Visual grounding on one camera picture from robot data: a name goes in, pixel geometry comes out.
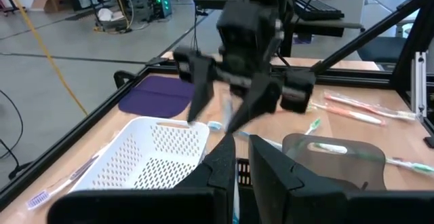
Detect office chair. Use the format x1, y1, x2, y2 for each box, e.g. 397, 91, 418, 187
357, 35, 408, 64

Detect white bag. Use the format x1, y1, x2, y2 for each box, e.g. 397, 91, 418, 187
96, 8, 115, 22

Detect grey desk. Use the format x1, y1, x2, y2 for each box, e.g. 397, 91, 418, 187
189, 0, 366, 38

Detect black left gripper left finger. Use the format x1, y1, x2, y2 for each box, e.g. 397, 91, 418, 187
172, 132, 237, 224

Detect black clamp handle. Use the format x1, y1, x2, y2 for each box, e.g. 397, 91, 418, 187
113, 69, 136, 90

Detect dark blue fabric mat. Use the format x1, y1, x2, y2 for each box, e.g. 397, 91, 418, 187
117, 75, 196, 119

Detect cardboard box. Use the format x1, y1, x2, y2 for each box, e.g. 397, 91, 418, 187
30, 0, 68, 14

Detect silver aluminium extrusion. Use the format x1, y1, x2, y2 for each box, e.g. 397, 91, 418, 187
410, 50, 428, 119

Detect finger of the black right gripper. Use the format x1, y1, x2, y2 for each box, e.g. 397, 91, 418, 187
187, 56, 217, 123
226, 73, 282, 134

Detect black floor cable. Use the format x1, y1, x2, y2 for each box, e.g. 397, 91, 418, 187
0, 90, 33, 181

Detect smoky translucent grey bin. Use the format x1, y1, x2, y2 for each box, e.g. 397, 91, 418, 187
281, 132, 387, 193

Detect green toothbrush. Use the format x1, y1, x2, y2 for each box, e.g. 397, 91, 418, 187
288, 117, 322, 157
311, 141, 434, 176

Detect black perforated plastic basket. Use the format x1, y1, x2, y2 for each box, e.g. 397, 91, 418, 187
235, 156, 258, 224

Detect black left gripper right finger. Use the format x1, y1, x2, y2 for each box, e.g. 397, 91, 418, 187
248, 134, 350, 224

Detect computer tower green lights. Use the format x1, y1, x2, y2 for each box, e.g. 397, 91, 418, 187
148, 0, 173, 20

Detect purple toothbrush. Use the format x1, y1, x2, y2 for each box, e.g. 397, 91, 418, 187
26, 144, 111, 211

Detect black keyboard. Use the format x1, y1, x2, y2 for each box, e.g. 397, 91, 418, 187
293, 0, 346, 22

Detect white perforated plastic basket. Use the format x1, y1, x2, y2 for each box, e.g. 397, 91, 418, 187
69, 116, 210, 193

